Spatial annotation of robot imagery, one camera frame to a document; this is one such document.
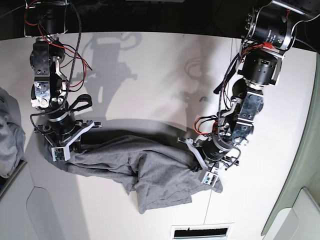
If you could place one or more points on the white bin left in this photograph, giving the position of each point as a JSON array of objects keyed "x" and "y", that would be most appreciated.
[{"x": 27, "y": 211}]

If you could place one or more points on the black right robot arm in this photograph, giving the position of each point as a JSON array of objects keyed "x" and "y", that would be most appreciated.
[{"x": 45, "y": 20}]

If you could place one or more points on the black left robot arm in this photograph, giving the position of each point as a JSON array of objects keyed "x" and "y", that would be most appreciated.
[{"x": 270, "y": 33}]

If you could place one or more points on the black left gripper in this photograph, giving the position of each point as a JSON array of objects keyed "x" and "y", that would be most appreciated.
[{"x": 213, "y": 152}]

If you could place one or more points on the white bin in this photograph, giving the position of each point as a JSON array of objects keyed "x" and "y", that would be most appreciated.
[
  {"x": 27, "y": 211},
  {"x": 299, "y": 222}
]

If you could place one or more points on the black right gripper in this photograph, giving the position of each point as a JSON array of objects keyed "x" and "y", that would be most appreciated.
[{"x": 62, "y": 134}]

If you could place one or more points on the grey t-shirt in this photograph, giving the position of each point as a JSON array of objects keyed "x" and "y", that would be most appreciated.
[{"x": 160, "y": 175}]

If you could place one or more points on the grey clothes pile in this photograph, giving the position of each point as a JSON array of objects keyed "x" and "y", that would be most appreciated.
[{"x": 12, "y": 135}]

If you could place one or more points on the white bin right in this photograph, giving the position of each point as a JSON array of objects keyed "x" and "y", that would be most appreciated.
[{"x": 299, "y": 222}]

